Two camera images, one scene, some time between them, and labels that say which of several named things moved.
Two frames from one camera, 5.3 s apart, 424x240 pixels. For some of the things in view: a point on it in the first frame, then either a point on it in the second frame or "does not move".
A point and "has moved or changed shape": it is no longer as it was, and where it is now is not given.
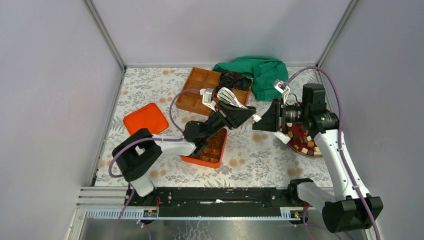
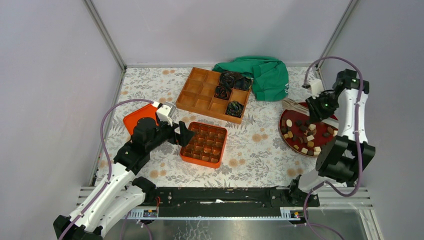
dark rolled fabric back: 235,80 does not move
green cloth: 264,71 does not move
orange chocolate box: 211,153 does not move
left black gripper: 231,115 → 186,134
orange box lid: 149,117 does not move
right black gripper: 270,120 → 316,114
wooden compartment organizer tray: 202,79 does not move
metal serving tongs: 224,94 has moved or changed shape
